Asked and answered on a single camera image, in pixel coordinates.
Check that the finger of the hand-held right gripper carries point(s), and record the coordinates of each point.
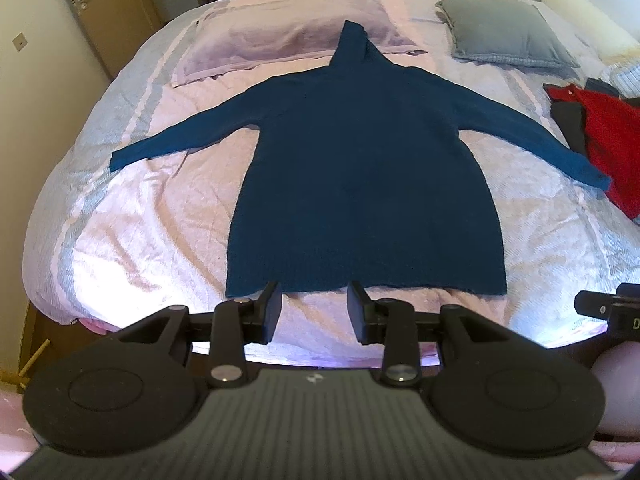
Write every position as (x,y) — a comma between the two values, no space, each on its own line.
(595,305)

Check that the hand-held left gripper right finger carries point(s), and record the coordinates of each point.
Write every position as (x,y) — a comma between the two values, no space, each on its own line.
(356,310)

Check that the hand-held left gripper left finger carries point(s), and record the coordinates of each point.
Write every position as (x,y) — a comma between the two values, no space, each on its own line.
(272,312)

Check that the blue knit sweater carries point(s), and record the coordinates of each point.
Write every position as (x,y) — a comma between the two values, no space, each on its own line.
(360,170)

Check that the white lidded plastic bin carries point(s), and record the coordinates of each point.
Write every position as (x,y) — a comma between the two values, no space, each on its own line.
(620,390)

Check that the bed with pink cover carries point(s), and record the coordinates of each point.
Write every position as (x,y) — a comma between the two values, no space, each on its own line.
(150,220)

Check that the red garment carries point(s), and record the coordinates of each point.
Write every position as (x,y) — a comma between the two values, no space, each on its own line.
(615,135)

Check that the dark grey garment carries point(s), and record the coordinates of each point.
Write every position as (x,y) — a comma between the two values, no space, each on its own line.
(570,120)

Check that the striped pillow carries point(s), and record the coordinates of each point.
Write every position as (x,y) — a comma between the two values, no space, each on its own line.
(627,77)

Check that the wooden rod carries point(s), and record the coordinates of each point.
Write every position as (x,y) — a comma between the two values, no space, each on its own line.
(32,360)

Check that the lilac pillow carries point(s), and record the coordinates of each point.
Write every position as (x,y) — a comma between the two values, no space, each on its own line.
(270,35)

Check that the white pillow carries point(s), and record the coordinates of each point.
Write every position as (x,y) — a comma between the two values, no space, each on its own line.
(585,15)

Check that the grey-blue cushion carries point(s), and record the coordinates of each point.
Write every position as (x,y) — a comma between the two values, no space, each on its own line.
(500,30)

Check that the wooden door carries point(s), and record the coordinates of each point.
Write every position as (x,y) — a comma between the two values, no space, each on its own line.
(115,20)

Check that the brass wall switch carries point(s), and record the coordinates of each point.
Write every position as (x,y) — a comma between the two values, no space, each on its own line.
(20,42)

